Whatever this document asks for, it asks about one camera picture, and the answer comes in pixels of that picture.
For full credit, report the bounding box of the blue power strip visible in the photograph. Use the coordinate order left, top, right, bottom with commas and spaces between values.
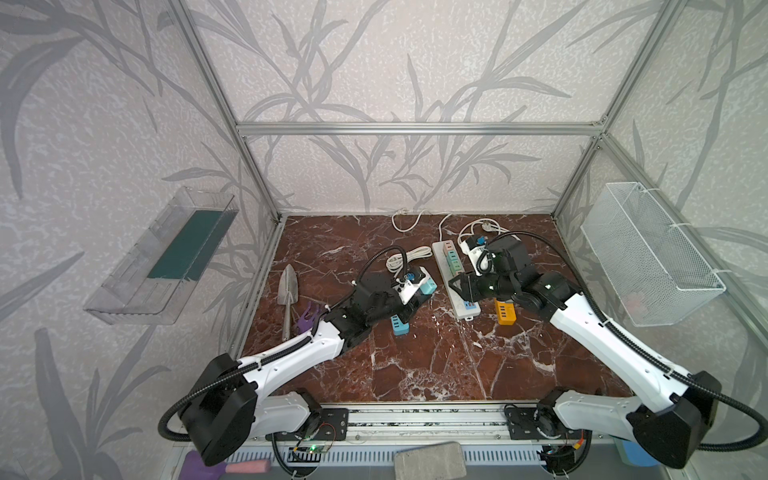
390, 315, 410, 336

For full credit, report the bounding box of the orange power strip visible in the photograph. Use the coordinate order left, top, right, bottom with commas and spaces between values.
494, 300, 517, 326

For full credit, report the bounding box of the teal cube charger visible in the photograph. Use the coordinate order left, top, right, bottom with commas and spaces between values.
419, 278, 437, 296

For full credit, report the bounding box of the white multicolour power strip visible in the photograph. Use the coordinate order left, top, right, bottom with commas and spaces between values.
431, 240, 481, 321

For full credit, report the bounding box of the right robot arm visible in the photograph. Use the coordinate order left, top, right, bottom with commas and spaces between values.
448, 231, 767, 469

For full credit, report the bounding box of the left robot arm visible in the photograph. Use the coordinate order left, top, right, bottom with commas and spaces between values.
157, 268, 437, 466

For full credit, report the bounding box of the purple pink garden rake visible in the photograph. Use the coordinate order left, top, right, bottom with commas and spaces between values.
296, 301, 323, 334

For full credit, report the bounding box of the grey garden trowel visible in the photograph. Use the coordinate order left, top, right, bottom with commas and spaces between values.
277, 264, 298, 342

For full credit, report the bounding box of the grey sponge block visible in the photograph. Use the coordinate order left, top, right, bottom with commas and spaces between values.
394, 442, 467, 480

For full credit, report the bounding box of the blue sponge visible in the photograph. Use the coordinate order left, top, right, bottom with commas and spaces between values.
614, 439, 658, 468

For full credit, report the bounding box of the purple pink brush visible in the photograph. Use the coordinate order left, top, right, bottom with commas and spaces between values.
178, 451, 271, 480

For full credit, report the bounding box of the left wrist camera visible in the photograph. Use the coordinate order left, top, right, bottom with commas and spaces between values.
395, 267, 433, 304

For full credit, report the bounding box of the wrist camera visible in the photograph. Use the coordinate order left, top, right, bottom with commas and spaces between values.
395, 267, 433, 304
459, 235, 493, 276

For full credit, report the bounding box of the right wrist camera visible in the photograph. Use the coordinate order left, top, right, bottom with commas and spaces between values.
459, 235, 493, 276

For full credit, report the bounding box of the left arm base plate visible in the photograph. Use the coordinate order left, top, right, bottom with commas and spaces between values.
276, 408, 350, 442

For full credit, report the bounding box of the white wire mesh basket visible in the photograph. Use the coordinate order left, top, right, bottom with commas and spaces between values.
581, 182, 726, 327

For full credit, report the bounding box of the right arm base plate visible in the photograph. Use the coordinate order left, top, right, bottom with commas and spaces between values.
503, 404, 583, 443

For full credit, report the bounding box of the clear plastic wall tray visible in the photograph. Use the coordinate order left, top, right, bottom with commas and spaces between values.
84, 187, 239, 325

